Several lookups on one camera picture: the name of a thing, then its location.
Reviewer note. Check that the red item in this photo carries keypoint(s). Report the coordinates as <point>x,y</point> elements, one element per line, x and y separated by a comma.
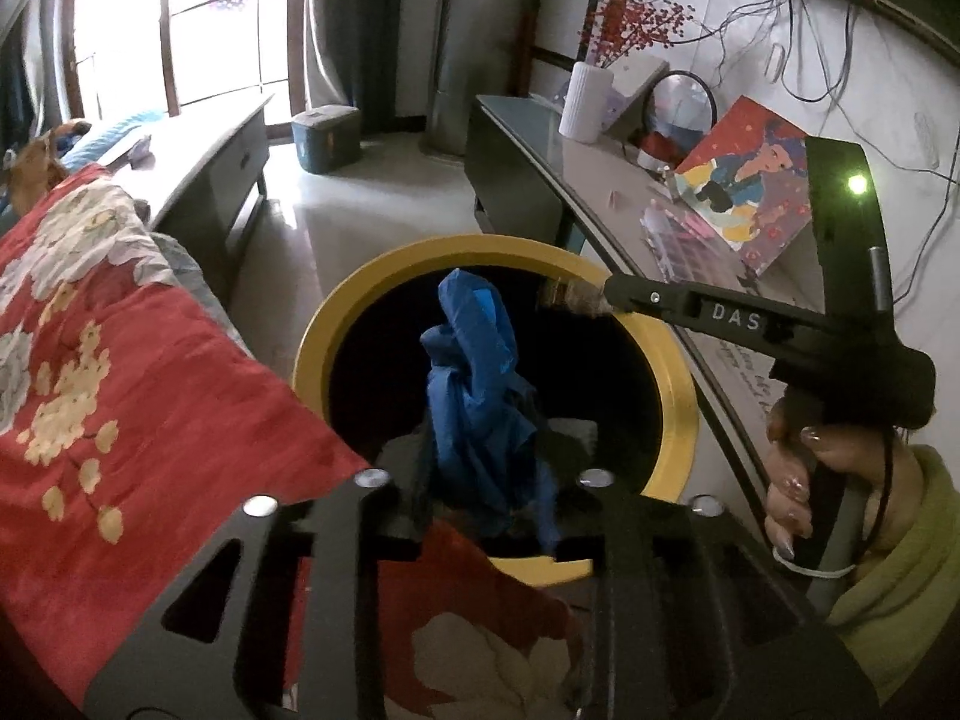
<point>656,150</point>

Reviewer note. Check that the red floral quilt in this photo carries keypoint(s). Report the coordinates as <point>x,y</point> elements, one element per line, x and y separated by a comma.
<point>150,390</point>

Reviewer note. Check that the red berry branches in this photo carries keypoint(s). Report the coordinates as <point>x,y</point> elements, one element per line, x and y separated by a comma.
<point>637,22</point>

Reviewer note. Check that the yellow rimmed trash bin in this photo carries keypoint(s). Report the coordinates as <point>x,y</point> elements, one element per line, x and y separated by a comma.
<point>675,405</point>

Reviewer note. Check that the round black framed mirror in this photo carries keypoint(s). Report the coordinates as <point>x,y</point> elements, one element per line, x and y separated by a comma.
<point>686,109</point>

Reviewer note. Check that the person's right forearm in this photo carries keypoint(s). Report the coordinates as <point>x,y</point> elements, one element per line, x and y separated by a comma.
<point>915,577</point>

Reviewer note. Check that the dark grey long cabinet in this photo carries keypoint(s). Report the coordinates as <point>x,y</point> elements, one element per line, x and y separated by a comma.
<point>540,157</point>

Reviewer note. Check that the grey low cabinet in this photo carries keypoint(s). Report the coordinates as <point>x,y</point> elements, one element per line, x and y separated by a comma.
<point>217,157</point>

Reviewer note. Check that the window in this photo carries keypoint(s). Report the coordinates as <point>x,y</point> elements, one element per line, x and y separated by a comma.
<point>217,15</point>

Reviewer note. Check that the dark grey curtain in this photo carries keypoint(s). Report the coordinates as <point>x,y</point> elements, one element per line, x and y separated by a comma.
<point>37,75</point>
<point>352,22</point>

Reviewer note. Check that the colourful painted canvas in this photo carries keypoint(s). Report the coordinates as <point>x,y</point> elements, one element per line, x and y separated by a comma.
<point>750,180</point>

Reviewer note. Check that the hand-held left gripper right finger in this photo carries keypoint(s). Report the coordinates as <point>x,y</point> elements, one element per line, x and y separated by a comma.
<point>577,499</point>

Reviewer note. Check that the teal storage box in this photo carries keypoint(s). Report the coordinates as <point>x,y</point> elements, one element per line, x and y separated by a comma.
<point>326,139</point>

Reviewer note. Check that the pale blue cloth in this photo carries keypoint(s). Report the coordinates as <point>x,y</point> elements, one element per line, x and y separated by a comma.
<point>191,277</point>

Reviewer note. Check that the white card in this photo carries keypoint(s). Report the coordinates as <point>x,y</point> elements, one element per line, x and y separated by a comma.
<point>634,90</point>

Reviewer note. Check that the person's right hand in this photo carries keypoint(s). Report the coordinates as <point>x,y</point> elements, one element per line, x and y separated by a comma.
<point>870,465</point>

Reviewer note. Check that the grey standing air conditioner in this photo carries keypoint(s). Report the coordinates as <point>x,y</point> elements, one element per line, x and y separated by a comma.
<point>476,45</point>

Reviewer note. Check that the white wrist loop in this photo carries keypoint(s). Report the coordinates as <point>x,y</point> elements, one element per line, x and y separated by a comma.
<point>814,571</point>

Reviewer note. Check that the orange plush toy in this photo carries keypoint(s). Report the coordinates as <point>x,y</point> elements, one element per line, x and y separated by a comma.
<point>37,165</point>

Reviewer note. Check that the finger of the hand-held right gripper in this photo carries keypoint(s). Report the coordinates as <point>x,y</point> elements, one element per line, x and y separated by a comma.
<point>652,300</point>

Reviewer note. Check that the blue pillow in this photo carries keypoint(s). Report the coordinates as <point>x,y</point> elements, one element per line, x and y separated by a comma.
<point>105,139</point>

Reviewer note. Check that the white ribbed vase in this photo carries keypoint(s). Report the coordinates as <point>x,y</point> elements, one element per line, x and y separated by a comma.
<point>585,105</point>

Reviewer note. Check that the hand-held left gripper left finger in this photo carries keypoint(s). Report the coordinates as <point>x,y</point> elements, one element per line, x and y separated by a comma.
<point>405,510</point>

